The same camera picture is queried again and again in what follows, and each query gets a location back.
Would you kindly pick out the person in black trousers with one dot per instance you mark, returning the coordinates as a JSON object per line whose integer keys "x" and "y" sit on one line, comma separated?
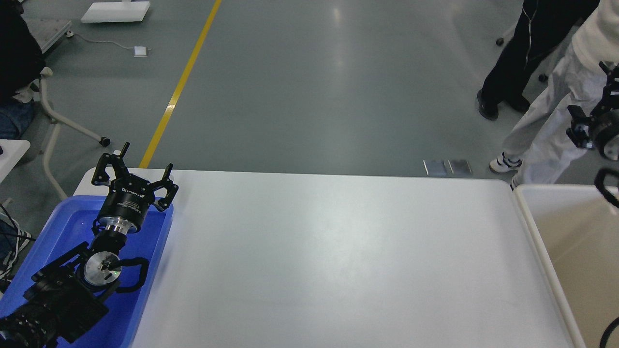
{"x": 541, "y": 27}

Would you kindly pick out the left metal floor plate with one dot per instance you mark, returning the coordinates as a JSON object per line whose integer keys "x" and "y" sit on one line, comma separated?
{"x": 435, "y": 168}

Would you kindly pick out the grey metal platform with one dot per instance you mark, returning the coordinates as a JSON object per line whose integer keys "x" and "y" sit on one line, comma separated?
{"x": 48, "y": 31}

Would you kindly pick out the metal floor plate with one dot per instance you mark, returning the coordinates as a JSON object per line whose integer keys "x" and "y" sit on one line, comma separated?
{"x": 435, "y": 168}
{"x": 459, "y": 167}

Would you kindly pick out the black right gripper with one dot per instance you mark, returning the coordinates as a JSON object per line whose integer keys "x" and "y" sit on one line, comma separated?
{"x": 605, "y": 127}

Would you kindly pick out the right metal floor plate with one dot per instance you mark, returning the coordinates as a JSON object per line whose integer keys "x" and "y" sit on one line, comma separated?
{"x": 459, "y": 167}

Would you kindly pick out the person in white suit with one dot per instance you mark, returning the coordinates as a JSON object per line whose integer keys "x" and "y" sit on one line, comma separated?
{"x": 538, "y": 148}

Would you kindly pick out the white foam board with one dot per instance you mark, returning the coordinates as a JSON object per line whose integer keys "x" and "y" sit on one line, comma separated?
{"x": 116, "y": 11}

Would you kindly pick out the small white floor box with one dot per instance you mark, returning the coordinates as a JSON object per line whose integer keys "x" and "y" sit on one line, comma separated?
{"x": 140, "y": 51}

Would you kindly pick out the white rolling chair left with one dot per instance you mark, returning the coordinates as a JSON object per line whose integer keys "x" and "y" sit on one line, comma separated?
{"x": 44, "y": 131}

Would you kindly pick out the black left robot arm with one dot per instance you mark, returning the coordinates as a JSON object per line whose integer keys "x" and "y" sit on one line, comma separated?
{"x": 86, "y": 280}

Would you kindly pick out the seated person in jeans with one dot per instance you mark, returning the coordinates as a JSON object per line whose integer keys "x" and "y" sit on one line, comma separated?
{"x": 21, "y": 62}

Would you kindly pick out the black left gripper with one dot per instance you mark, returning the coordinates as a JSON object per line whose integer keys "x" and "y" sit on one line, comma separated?
{"x": 129, "y": 197}

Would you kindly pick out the white plastic bin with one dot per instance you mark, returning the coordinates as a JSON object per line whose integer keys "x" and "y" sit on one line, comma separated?
{"x": 575, "y": 231}

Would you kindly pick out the white side table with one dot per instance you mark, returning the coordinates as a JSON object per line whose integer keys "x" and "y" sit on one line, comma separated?
{"x": 12, "y": 152}

